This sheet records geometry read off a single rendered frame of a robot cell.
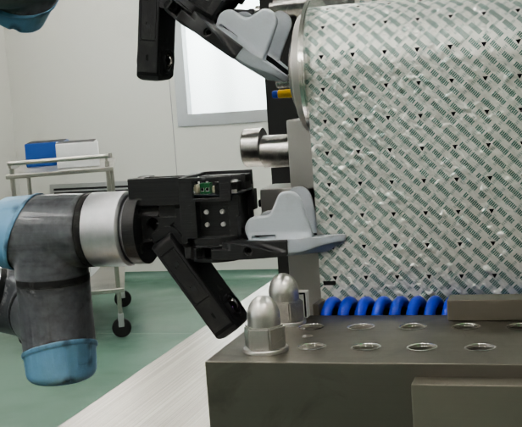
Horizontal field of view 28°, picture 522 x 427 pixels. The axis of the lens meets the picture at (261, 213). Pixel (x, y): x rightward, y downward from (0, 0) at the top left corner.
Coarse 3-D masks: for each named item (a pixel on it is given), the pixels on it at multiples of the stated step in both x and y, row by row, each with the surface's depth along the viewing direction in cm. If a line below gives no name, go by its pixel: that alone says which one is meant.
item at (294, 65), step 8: (296, 24) 101; (296, 32) 100; (296, 40) 99; (296, 48) 99; (296, 56) 99; (296, 64) 99; (296, 72) 99; (296, 80) 99; (296, 88) 99; (296, 96) 100; (296, 104) 100; (304, 120) 101
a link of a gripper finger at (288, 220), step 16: (288, 192) 98; (288, 208) 98; (256, 224) 99; (272, 224) 99; (288, 224) 98; (304, 224) 98; (256, 240) 99; (288, 240) 98; (304, 240) 98; (320, 240) 98; (336, 240) 98
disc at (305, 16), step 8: (312, 0) 101; (320, 0) 104; (304, 8) 99; (312, 8) 101; (304, 16) 99; (304, 24) 98; (304, 32) 98; (304, 40) 98; (304, 48) 98; (304, 56) 98; (304, 64) 97; (304, 72) 97; (304, 80) 97; (304, 88) 97; (304, 96) 98; (304, 104) 98; (304, 112) 98
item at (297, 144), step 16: (288, 128) 107; (304, 128) 106; (272, 144) 108; (288, 144) 107; (304, 144) 106; (272, 160) 109; (288, 160) 108; (304, 160) 107; (304, 176) 107; (272, 192) 108; (272, 208) 108; (288, 256) 109; (304, 256) 109; (304, 272) 109; (304, 288) 109
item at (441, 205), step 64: (320, 128) 98; (384, 128) 97; (448, 128) 95; (512, 128) 93; (320, 192) 99; (384, 192) 97; (448, 192) 96; (512, 192) 94; (320, 256) 100; (384, 256) 98; (448, 256) 96; (512, 256) 95
